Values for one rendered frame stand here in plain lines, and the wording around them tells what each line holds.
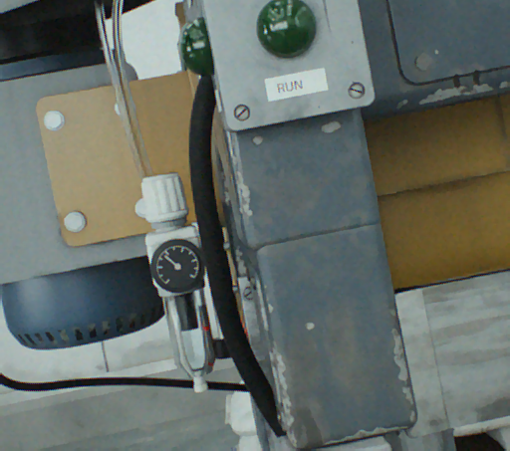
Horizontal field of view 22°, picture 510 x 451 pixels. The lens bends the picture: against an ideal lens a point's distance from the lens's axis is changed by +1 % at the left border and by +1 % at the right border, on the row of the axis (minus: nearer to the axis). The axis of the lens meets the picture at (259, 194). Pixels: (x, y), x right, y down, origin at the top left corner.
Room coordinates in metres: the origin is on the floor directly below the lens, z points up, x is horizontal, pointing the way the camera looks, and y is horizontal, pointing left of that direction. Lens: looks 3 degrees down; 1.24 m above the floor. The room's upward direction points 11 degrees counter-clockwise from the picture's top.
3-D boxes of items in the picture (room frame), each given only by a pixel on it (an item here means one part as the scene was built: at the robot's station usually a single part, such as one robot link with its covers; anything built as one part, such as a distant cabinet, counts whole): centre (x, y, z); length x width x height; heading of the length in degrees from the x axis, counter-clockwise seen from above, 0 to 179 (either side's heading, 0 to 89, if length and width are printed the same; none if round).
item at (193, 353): (0.89, 0.07, 1.11); 0.03 x 0.03 x 0.06
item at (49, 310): (1.16, 0.17, 1.21); 0.15 x 0.15 x 0.25
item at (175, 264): (0.87, 0.07, 1.16); 0.04 x 0.02 x 0.04; 94
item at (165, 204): (0.89, 0.06, 1.14); 0.05 x 0.04 x 0.16; 4
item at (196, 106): (0.71, 0.01, 1.20); 0.05 x 0.05 x 0.27; 4
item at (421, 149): (0.95, -0.07, 1.26); 0.22 x 0.05 x 0.16; 94
